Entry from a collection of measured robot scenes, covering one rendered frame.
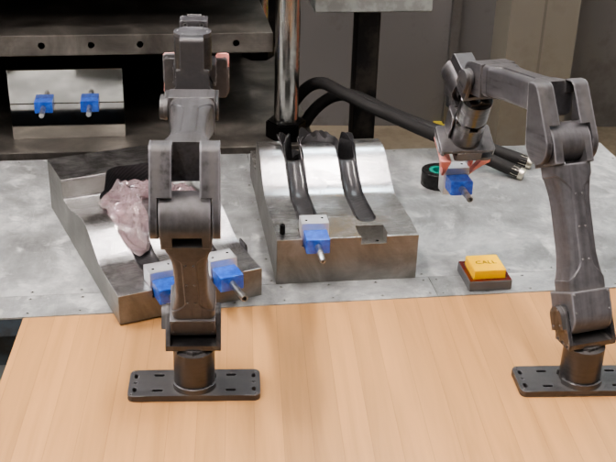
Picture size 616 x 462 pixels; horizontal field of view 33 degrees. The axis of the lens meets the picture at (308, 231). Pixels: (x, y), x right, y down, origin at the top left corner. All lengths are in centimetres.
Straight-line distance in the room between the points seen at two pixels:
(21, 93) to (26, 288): 78
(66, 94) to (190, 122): 119
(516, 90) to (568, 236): 26
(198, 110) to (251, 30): 111
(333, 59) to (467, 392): 331
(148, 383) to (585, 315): 67
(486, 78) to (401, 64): 308
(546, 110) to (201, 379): 66
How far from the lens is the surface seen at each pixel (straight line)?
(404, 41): 481
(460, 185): 196
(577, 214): 161
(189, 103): 148
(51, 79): 255
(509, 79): 172
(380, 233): 191
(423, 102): 492
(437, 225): 212
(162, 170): 131
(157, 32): 253
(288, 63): 249
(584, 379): 165
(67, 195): 206
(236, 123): 267
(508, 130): 476
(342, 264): 187
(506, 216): 219
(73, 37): 253
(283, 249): 184
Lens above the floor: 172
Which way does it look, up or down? 26 degrees down
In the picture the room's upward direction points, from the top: 2 degrees clockwise
